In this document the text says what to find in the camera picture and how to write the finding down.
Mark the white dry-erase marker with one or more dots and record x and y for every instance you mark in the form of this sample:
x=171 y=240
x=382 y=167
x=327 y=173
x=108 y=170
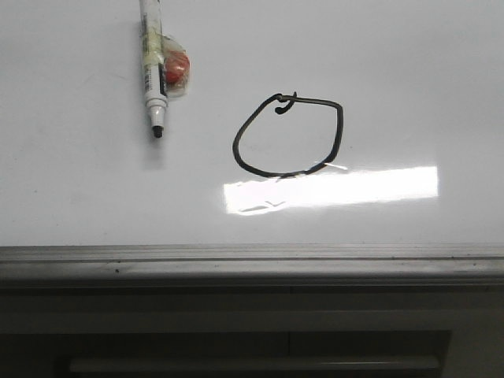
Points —
x=153 y=59

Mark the white whiteboard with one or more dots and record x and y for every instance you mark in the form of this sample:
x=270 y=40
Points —
x=420 y=83

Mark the grey cabinet below whiteboard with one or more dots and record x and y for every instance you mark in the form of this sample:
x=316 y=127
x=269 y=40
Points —
x=277 y=332

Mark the aluminium whiteboard tray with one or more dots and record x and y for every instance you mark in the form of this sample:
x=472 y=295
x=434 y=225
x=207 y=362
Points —
x=252 y=265

